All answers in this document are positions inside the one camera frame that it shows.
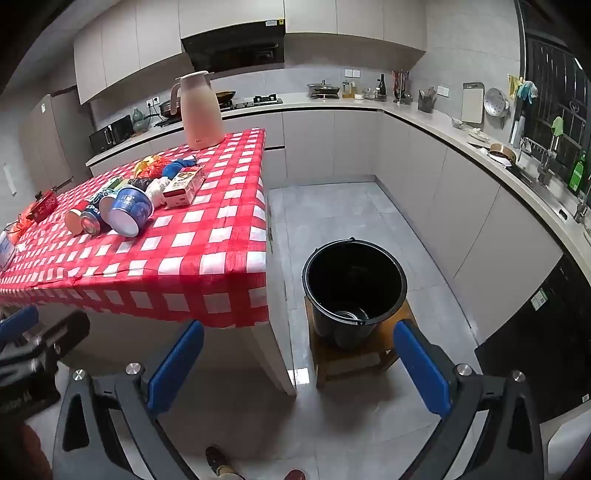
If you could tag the blue paper cup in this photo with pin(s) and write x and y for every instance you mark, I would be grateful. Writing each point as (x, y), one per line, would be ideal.
(134, 203)

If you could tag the green hanging cloth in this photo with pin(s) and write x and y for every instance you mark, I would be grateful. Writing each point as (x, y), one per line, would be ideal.
(557, 126)

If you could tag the blue cloth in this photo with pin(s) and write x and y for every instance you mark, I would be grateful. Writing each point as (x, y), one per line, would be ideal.
(173, 168)

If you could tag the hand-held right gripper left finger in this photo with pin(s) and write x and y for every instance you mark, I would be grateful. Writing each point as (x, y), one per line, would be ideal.
(178, 364)

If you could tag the steel wool scourer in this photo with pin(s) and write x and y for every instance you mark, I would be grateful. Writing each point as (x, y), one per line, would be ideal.
(138, 183)

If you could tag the orange net bag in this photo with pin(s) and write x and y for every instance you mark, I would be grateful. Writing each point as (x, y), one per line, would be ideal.
(21, 228)

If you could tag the red white carton box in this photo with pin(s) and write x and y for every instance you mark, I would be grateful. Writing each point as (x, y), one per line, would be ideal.
(182, 187)

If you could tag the red drink can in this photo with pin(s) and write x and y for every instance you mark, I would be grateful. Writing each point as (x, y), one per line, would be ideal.
(76, 217)

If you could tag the green bottle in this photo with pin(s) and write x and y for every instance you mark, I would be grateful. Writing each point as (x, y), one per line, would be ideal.
(578, 175)

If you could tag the white cutting board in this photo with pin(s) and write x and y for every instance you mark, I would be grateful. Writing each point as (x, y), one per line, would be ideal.
(473, 104)

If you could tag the black microwave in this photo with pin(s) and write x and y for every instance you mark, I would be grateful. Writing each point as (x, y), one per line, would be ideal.
(111, 134)

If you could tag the cyan hanging cloth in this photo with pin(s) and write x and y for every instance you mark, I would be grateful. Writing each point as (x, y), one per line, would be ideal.
(527, 91)

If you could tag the double wall switch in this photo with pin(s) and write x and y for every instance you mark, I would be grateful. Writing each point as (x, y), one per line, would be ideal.
(352, 73)

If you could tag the wooden bowl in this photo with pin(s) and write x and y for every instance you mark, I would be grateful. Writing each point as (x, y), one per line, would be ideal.
(502, 151)

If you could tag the yellow oil bottle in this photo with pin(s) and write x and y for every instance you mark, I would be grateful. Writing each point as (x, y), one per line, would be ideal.
(347, 90)

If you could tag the white plate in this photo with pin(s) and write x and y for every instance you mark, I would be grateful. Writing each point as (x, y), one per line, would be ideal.
(478, 134)

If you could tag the yellow hanging glove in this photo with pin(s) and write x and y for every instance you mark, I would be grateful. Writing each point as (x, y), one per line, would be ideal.
(513, 85)

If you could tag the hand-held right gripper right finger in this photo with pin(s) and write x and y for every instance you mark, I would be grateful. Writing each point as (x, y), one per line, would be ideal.
(422, 369)

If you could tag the glass jar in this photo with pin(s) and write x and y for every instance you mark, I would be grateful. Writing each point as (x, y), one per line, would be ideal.
(369, 93)

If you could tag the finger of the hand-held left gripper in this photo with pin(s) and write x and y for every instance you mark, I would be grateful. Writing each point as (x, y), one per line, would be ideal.
(18, 321)
(69, 330)

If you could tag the beige refrigerator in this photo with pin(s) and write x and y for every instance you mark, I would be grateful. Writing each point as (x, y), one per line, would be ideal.
(51, 138)

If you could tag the induction cooker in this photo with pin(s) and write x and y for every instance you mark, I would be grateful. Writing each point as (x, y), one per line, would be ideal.
(168, 122)

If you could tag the orange plastic bag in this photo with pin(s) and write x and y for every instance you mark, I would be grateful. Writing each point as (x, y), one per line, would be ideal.
(154, 166)

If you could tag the pink thermos jug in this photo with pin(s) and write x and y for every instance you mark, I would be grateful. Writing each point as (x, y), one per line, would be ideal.
(201, 115)

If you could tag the black chopstick holder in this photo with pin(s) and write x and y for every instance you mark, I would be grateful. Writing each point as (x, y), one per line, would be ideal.
(425, 102)

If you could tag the blue soda can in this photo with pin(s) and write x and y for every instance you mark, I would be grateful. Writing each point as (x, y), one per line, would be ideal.
(92, 212)

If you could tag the metal faucet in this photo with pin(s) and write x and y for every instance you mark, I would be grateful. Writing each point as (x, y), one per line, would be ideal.
(547, 161)

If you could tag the beige wall cabinets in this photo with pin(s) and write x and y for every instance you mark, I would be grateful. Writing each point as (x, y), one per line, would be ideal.
(129, 50)

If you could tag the utensil rack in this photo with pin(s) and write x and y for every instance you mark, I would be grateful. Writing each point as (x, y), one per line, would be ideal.
(400, 87)

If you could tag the black bucket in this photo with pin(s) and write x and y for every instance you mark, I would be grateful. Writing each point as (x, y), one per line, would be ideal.
(355, 277)

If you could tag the black dishwasher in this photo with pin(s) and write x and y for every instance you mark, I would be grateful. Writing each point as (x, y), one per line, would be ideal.
(545, 346)

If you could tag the dark wine bottle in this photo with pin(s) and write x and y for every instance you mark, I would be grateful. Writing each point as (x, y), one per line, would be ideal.
(381, 87)

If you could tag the wooden stool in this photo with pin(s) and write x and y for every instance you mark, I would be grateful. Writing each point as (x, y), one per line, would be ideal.
(351, 364)

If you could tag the dark red slipper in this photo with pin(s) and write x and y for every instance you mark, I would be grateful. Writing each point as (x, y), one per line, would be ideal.
(217, 459)
(295, 475)

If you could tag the white kitchen island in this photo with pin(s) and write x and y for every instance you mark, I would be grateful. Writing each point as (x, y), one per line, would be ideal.
(279, 323)

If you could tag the white tissue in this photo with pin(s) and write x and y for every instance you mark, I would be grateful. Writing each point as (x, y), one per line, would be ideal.
(157, 189)

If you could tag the round metal steamer plate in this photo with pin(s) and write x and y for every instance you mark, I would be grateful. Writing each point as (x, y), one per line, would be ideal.
(495, 102)

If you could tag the gas stove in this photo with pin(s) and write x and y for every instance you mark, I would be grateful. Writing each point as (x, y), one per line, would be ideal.
(258, 101)

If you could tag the steel sink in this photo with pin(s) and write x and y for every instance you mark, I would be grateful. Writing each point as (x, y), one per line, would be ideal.
(540, 189)

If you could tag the wall socket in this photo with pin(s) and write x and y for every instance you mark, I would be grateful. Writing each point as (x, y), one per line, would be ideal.
(153, 102)
(442, 90)

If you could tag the person's left forearm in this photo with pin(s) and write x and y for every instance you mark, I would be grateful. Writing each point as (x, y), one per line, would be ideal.
(34, 452)

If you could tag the black window grille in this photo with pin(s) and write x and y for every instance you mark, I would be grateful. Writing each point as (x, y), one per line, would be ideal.
(554, 69)

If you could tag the lidded frying pan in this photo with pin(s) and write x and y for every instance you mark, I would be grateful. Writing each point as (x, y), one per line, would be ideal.
(323, 86)

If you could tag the white green milk carton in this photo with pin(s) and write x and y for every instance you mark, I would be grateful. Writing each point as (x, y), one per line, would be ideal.
(113, 184)

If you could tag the black range hood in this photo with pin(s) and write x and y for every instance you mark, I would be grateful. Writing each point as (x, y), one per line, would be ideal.
(231, 50)

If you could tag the kitchen counter with base cabinets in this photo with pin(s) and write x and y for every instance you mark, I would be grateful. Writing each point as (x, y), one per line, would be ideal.
(332, 138)

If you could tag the dark cooking pot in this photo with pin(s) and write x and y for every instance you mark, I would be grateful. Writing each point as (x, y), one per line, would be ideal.
(167, 110)

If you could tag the red checked tablecloth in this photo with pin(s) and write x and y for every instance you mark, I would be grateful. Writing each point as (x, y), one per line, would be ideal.
(207, 221)

